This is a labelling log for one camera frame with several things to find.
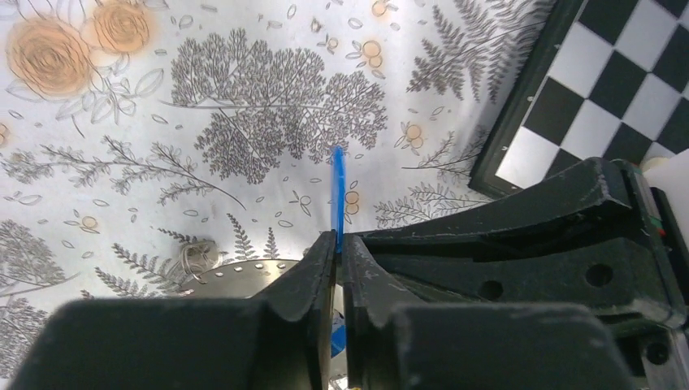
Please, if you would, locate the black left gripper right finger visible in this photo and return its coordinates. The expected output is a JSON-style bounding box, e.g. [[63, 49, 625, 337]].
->
[[342, 158, 688, 389]]

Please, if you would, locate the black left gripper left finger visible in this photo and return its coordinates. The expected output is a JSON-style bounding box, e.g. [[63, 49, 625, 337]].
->
[[19, 232, 336, 389]]

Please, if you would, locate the blue key tag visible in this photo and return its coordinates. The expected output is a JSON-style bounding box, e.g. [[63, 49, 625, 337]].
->
[[331, 146, 346, 358]]

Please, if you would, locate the black white chessboard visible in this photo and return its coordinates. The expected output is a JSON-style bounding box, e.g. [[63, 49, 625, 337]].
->
[[470, 0, 688, 198]]

